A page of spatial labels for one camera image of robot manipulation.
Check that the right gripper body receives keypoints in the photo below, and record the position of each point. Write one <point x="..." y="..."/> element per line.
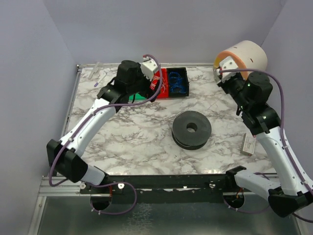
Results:
<point x="225" y="86"/>

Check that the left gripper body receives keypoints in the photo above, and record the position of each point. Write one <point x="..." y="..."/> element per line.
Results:
<point x="151" y="90"/>

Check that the black spool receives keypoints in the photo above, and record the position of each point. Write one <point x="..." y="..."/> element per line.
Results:
<point x="191" y="130"/>

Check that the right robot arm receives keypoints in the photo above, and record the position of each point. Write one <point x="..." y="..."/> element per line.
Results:
<point x="294" y="190"/>

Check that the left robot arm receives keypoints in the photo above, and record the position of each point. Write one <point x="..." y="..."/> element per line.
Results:
<point x="65" y="155"/>

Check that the green plastic bin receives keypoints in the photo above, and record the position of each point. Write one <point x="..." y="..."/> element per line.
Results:
<point x="136" y="97"/>

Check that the red plastic bin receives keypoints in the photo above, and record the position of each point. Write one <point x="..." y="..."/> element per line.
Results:
<point x="164" y="91"/>

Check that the large cylinder drum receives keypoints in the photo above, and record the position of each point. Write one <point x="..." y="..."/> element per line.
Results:
<point x="247" y="55"/>

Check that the black plastic bin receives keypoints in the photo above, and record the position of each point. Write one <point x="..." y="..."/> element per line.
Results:
<point x="178" y="82"/>

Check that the purple capped marker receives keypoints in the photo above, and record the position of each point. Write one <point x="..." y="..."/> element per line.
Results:
<point x="100" y="79"/>

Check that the small white box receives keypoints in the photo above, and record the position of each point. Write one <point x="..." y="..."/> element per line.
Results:
<point x="248" y="144"/>

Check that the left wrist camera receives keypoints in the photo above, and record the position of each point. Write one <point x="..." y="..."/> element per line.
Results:
<point x="149" y="68"/>

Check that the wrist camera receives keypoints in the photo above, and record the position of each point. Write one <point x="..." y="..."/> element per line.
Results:
<point x="149" y="68"/>
<point x="227" y="63"/>

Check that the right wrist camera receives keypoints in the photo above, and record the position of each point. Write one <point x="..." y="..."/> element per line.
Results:
<point x="227" y="63"/>

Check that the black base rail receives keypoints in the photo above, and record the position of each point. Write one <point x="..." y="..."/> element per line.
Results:
<point x="161" y="189"/>

